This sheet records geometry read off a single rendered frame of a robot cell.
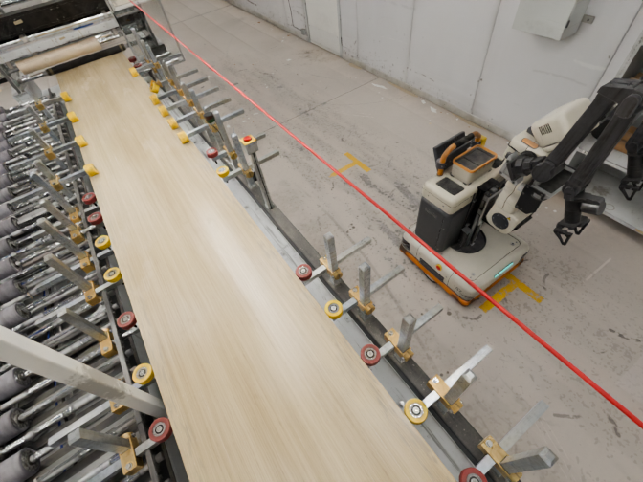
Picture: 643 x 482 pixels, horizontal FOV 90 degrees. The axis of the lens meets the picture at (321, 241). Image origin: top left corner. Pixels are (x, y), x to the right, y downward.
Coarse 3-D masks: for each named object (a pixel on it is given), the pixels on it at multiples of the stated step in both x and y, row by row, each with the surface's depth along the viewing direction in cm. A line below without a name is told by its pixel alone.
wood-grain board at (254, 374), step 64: (128, 64) 342; (128, 128) 260; (128, 192) 209; (192, 192) 202; (128, 256) 175; (192, 256) 170; (256, 256) 165; (192, 320) 147; (256, 320) 143; (320, 320) 140; (192, 384) 129; (256, 384) 126; (320, 384) 124; (192, 448) 115; (256, 448) 113; (320, 448) 111; (384, 448) 109
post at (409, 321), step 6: (408, 318) 114; (414, 318) 114; (402, 324) 118; (408, 324) 114; (414, 324) 117; (402, 330) 122; (408, 330) 117; (402, 336) 125; (408, 336) 122; (402, 342) 129; (408, 342) 129; (402, 348) 132; (396, 354) 143
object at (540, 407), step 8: (536, 408) 118; (544, 408) 118; (528, 416) 117; (536, 416) 117; (520, 424) 116; (528, 424) 116; (512, 432) 115; (520, 432) 114; (504, 440) 113; (512, 440) 113; (504, 448) 112; (488, 456) 111; (480, 464) 110; (488, 464) 110
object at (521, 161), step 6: (522, 156) 142; (528, 156) 141; (510, 162) 142; (516, 162) 142; (522, 162) 140; (528, 162) 137; (510, 168) 142; (516, 168) 142; (522, 168) 140; (528, 168) 138; (510, 174) 144; (516, 174) 144; (522, 174) 142; (528, 174) 142
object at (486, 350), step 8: (480, 352) 130; (488, 352) 130; (472, 360) 129; (480, 360) 128; (464, 368) 127; (472, 368) 128; (456, 376) 126; (448, 384) 124; (432, 392) 123; (424, 400) 122; (432, 400) 122
